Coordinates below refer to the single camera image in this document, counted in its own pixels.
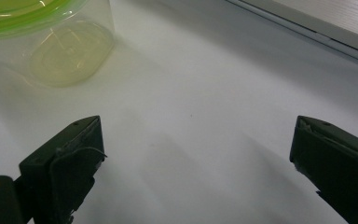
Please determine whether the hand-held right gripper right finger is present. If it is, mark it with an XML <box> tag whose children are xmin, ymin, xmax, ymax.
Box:
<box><xmin>289</xmin><ymin>115</ymin><xmax>358</xmax><ymax>224</ymax></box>

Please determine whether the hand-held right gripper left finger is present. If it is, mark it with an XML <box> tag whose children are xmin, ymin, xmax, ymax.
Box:
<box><xmin>18</xmin><ymin>115</ymin><xmax>108</xmax><ymax>224</ymax></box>

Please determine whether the square green lidded container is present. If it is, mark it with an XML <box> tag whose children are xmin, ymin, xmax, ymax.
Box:
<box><xmin>0</xmin><ymin>0</ymin><xmax>117</xmax><ymax>89</ymax></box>

